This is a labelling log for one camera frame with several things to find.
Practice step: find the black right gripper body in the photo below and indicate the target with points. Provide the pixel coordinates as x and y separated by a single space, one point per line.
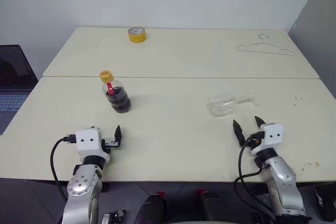
256 137

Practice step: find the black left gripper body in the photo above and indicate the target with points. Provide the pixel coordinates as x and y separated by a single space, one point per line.
111 144

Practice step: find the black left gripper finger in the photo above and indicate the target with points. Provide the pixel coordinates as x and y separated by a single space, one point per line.
118 136

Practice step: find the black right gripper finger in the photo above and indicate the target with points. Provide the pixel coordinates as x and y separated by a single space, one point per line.
259 123
239 132

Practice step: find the dark soda bottle yellow cap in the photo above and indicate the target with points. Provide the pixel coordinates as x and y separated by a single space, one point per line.
119 100

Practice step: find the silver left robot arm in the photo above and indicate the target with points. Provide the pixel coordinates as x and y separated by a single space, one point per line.
81 184

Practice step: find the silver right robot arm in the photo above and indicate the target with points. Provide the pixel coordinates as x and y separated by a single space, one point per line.
284 179

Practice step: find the small black and white device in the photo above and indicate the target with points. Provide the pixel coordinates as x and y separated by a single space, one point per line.
115 216

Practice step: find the dark rounded shape red tab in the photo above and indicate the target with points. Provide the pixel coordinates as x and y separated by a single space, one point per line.
152 208
212 208

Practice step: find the yellow tape roll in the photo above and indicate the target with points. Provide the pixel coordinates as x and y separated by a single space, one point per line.
137 37

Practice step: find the dark open laptop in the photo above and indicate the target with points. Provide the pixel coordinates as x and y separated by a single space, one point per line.
13 77

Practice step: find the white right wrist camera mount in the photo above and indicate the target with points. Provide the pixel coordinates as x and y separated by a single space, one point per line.
273 134

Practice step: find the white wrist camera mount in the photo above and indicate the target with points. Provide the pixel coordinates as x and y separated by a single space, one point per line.
88 142
273 134

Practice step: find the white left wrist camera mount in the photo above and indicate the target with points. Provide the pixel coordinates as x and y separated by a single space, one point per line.
88 142

